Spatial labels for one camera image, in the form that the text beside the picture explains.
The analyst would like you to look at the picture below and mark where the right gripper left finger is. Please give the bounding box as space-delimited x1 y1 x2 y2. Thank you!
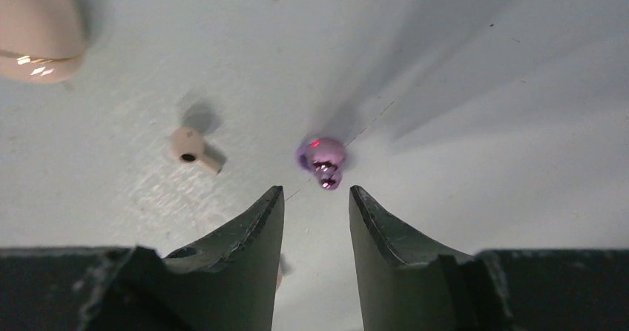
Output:
162 186 284 330

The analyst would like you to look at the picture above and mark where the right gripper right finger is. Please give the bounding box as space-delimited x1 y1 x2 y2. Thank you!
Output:
349 186 477 330

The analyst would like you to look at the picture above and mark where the purple earbud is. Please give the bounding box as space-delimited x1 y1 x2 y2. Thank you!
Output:
295 137 348 191

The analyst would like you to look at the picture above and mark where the beige earbud charging case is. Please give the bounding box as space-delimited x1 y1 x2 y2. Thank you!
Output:
1 0 87 84

